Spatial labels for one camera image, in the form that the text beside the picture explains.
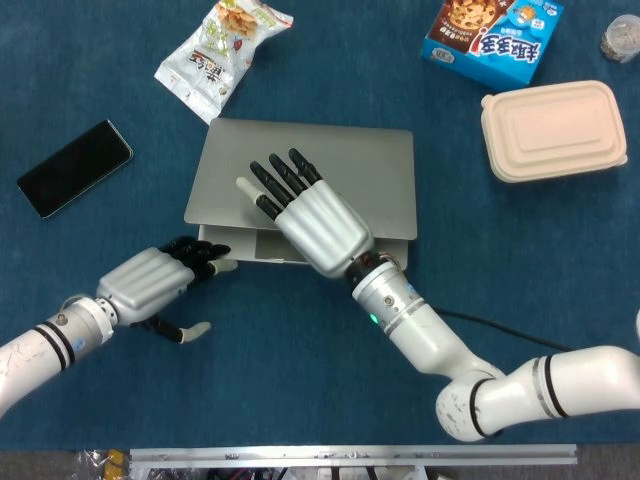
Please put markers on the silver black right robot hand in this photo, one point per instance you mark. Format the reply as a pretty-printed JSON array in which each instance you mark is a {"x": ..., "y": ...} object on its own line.
[{"x": 325, "y": 225}]

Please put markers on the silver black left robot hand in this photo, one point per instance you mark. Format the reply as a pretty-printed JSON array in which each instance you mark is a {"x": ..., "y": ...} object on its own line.
[{"x": 145, "y": 285}]

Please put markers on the silver Apple laptop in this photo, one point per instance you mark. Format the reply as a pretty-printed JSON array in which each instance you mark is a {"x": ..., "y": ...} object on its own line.
[{"x": 350, "y": 170}]

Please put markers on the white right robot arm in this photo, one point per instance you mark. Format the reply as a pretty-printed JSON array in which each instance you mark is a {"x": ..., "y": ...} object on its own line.
[{"x": 430, "y": 335}]

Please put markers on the black smartphone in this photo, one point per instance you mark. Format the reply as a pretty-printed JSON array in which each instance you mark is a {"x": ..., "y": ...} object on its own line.
[{"x": 75, "y": 167}]

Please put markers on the teal table cloth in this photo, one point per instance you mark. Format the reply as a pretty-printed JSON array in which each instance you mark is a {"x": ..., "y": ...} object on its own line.
[{"x": 275, "y": 380}]

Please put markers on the crumpled clear plastic wrap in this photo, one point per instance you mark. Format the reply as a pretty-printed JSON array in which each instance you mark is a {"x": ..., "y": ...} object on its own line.
[{"x": 90, "y": 465}]

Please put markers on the white snack chip bag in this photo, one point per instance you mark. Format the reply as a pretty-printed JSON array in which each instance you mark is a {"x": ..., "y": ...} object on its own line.
[{"x": 210, "y": 65}]

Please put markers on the blue cookie box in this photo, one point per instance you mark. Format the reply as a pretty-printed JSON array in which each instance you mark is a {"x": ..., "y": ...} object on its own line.
[{"x": 480, "y": 45}]

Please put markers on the beige lidded food container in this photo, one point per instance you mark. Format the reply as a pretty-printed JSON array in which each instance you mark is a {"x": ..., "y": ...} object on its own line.
[{"x": 550, "y": 130}]

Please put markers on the clear plastic cup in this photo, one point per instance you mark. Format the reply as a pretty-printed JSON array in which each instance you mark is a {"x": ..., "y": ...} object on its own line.
[{"x": 622, "y": 40}]

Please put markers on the aluminium profile rail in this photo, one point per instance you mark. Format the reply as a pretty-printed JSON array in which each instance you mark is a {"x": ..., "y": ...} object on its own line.
[{"x": 300, "y": 454}]

